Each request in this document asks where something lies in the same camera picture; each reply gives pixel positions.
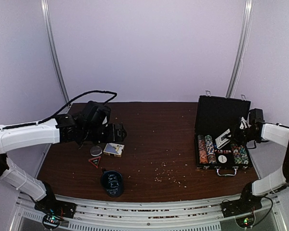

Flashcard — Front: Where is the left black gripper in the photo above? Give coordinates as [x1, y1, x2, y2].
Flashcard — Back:
[82, 123, 127, 144]

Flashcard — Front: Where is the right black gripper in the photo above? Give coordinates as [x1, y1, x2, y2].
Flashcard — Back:
[226, 124, 259, 146]

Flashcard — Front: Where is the yellow blue card deck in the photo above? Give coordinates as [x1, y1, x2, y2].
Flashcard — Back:
[103, 143, 125, 158]

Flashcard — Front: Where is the white card deck box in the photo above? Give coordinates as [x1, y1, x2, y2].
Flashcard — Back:
[215, 129, 231, 149]

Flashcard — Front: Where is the white dealer button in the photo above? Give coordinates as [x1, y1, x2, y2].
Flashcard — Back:
[217, 155, 228, 164]

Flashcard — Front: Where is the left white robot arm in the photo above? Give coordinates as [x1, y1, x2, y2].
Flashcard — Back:
[0, 101, 127, 214]

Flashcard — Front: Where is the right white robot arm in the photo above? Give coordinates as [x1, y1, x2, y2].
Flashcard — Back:
[231, 108, 289, 213]

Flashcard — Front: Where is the clear acrylic dealer button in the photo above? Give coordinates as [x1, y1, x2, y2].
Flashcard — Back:
[90, 146, 103, 157]

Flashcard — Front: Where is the triangular all in button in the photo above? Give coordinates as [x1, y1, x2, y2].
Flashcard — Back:
[88, 156, 101, 168]

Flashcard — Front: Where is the black poker chip case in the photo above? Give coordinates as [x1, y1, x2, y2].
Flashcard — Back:
[194, 90, 253, 176]

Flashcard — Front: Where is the green blue chip stack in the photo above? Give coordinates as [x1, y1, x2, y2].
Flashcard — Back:
[205, 135, 216, 164]

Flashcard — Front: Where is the grey black chip stack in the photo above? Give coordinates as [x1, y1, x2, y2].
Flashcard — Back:
[197, 135, 205, 141]

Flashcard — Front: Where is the dark blue printed cup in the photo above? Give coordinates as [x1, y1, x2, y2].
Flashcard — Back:
[100, 168, 124, 198]

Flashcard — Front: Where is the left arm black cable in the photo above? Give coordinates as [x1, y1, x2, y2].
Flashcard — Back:
[0, 90, 118, 130]

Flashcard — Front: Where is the right aluminium frame post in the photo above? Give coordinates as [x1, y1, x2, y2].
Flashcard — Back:
[226, 0, 254, 98]

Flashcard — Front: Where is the aluminium frame post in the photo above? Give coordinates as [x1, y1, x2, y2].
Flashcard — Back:
[226, 0, 254, 98]
[40, 0, 69, 103]

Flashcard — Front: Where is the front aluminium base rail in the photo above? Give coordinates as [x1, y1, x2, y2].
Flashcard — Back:
[9, 189, 284, 231]

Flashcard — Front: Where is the left aluminium frame post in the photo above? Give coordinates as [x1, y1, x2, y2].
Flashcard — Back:
[40, 0, 69, 103]

